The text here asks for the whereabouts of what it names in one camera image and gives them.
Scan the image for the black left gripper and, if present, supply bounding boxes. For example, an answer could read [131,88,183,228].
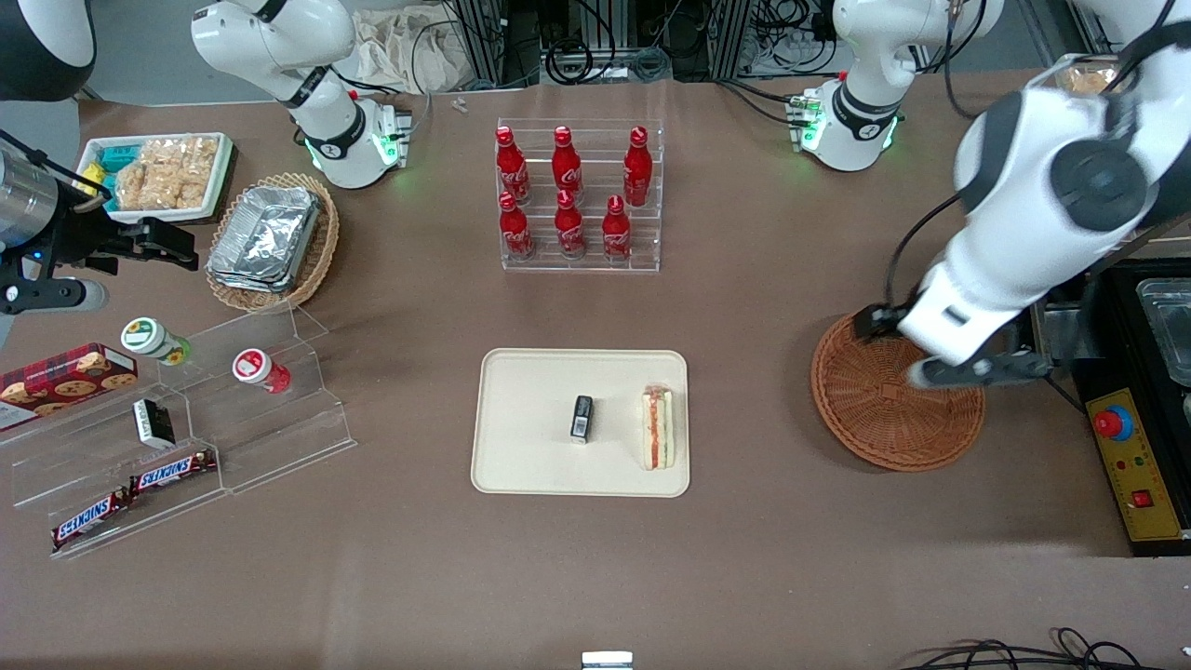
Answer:
[854,303,908,342]

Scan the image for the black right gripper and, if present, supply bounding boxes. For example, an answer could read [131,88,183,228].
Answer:
[42,212,200,278]

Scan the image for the triangle sandwich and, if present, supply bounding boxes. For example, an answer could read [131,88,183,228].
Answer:
[640,384,675,471]

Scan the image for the white rectangular snack tray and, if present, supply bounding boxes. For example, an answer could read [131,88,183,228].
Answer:
[74,132,235,225]

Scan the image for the brown round wicker basket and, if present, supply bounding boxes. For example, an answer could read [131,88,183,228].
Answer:
[810,310,985,473]

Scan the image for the light oval wicker basket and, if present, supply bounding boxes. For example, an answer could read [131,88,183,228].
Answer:
[205,172,341,315]

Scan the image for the beige plastic tray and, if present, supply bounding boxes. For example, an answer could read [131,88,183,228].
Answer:
[471,348,691,498]

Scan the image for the rice cracker bag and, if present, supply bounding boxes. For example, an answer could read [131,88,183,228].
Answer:
[114,137,220,212]

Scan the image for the cup with sunflower lid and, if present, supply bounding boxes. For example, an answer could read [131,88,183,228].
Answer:
[121,317,193,366]

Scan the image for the stacked foil containers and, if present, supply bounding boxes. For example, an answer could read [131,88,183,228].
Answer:
[207,185,322,294]

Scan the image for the cup with red lid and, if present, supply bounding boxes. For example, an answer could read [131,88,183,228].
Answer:
[233,348,292,395]

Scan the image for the red cookie box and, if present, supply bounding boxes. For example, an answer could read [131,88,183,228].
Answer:
[0,343,139,432]

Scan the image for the small black white box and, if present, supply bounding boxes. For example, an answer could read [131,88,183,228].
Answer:
[133,399,176,449]

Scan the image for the clear acrylic step shelf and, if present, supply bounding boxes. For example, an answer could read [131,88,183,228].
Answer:
[0,302,357,561]

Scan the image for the snickers chocolate bar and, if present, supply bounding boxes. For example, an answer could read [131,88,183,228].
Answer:
[51,488,134,552]
[128,449,218,496]

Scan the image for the black appliance housing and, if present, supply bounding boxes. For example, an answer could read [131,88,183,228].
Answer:
[1070,259,1191,559]

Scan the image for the red cola bottle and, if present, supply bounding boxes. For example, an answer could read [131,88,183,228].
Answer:
[552,126,584,201]
[602,194,634,261]
[555,189,587,260]
[498,191,536,261]
[496,127,531,206]
[623,127,654,208]

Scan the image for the clear acrylic bottle rack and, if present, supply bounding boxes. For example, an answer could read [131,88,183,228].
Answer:
[496,118,665,274]

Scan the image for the yellow control box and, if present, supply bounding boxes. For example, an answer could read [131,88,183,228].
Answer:
[1086,386,1191,544]

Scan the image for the beige cloth bag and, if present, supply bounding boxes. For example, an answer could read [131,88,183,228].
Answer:
[352,7,477,94]

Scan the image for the fried snack packet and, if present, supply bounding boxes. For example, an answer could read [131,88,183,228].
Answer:
[1061,63,1123,95]

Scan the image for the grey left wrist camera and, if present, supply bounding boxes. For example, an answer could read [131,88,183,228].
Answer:
[907,352,1054,390]

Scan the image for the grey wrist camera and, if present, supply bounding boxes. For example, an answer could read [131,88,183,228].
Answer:
[907,352,1054,390]
[0,277,109,315]

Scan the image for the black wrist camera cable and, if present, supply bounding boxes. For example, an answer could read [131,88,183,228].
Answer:
[884,191,969,314]

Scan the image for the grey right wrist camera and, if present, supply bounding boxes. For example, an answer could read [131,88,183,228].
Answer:
[0,277,109,315]

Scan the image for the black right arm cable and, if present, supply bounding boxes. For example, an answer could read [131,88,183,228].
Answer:
[0,130,114,202]

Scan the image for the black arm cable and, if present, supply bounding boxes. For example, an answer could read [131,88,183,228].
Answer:
[0,130,114,202]
[943,0,1175,122]

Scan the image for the black base cables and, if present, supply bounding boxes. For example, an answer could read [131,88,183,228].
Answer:
[715,78,812,127]

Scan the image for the wire basket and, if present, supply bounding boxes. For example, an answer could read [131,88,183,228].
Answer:
[1051,53,1132,99]

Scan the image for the black floor cables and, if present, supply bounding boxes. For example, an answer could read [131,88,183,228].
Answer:
[901,628,1191,670]

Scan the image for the black cable coil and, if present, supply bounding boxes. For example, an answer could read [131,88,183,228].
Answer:
[544,37,596,87]

